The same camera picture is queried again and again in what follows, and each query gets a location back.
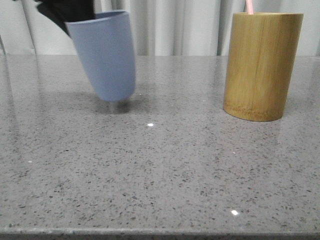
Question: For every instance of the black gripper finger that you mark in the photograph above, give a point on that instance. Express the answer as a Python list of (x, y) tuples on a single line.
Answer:
[(62, 11)]

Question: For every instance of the blue plastic cup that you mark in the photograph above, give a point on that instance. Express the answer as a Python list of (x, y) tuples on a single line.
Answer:
[(105, 48)]

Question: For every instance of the pink chopstick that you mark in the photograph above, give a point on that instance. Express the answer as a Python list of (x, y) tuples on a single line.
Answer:
[(250, 7)]

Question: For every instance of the grey pleated curtain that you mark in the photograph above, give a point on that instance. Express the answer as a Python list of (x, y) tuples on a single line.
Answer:
[(159, 27)]

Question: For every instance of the bamboo cylinder holder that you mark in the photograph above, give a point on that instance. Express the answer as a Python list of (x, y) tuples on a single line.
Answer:
[(261, 57)]

